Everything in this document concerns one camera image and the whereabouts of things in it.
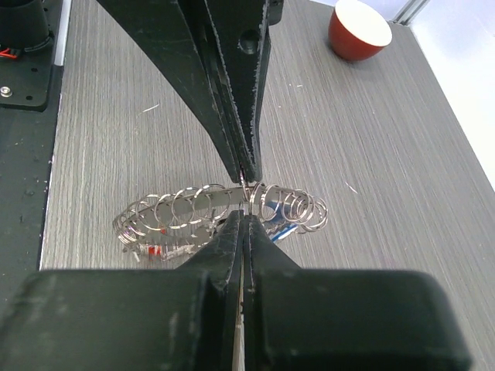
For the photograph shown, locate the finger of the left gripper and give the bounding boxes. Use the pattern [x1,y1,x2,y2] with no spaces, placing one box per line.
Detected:
[99,1,241,183]
[203,1,284,182]

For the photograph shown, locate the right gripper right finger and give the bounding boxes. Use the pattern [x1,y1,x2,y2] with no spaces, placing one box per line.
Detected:
[243,216,472,370]

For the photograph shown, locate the red key tag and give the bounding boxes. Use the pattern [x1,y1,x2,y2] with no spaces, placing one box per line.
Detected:
[147,228,167,260]

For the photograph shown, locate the red bowl white inside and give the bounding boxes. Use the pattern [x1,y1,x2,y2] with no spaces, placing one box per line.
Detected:
[328,1,393,62]

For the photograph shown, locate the blue key tag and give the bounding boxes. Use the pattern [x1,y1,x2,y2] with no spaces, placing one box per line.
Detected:
[262,192,298,242]

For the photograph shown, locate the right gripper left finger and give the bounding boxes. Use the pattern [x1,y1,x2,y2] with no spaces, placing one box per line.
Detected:
[1,211,242,370]

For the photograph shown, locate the large silver keyring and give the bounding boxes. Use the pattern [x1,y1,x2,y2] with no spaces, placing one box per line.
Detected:
[112,182,329,261]

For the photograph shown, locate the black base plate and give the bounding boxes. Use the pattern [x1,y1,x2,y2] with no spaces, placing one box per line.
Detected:
[1,43,63,308]

